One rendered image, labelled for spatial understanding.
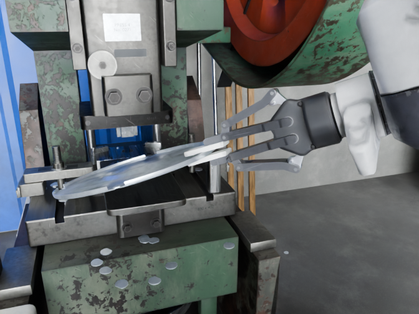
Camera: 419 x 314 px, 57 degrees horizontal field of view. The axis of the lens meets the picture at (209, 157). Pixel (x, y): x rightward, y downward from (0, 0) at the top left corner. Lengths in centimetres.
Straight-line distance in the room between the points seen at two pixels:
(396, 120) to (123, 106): 53
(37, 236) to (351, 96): 65
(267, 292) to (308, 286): 92
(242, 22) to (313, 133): 64
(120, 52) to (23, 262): 45
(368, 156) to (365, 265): 151
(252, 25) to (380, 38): 69
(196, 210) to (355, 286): 110
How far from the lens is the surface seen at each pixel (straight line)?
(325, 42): 73
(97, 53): 80
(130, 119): 85
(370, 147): 50
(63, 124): 110
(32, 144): 119
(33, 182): 95
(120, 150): 95
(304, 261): 192
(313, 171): 266
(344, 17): 70
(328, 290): 178
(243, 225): 88
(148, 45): 82
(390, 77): 44
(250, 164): 58
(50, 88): 108
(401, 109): 44
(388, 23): 43
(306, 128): 56
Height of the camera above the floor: 108
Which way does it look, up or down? 20 degrees down
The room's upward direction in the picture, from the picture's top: straight up
